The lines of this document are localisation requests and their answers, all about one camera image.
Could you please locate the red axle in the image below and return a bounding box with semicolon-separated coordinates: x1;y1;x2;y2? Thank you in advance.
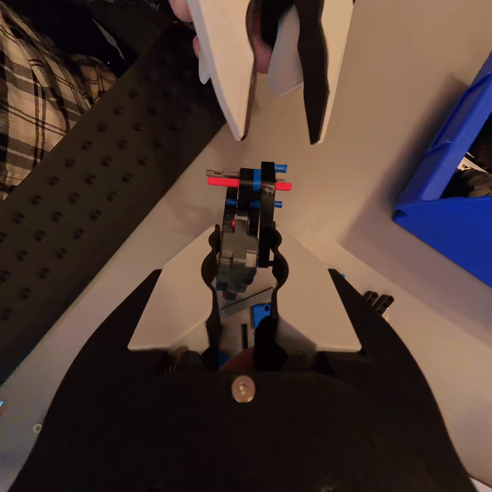
208;177;293;192

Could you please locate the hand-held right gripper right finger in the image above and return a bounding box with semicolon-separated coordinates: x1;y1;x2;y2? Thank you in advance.
254;226;363;371

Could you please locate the grey pull-back motor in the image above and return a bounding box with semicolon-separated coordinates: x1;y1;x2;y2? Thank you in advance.
216;217;259;302

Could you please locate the blue holed panel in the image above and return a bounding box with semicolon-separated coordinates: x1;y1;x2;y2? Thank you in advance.
251;303;273;331

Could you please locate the grey flat plate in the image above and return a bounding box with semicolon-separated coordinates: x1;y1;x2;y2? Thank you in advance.
220;288;274;317

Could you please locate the black blue LEGO assembly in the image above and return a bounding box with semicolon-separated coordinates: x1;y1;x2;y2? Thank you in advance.
259;161;278;270

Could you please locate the black angled beam assembly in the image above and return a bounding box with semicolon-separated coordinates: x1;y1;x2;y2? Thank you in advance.
206;161;293;270

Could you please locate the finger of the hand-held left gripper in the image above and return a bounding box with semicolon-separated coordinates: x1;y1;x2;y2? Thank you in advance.
267;0;355;146
186;0;258;141

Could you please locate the person's left hand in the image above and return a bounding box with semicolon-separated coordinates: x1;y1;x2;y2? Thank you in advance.
169;0;273;74

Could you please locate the blue labelled storage bin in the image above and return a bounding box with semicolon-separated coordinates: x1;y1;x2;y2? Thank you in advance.
392;50;492;290

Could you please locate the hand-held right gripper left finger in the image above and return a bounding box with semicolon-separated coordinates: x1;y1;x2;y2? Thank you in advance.
128;225;224;371

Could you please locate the grey desk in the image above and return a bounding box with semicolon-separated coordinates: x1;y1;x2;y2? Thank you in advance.
0;0;492;492

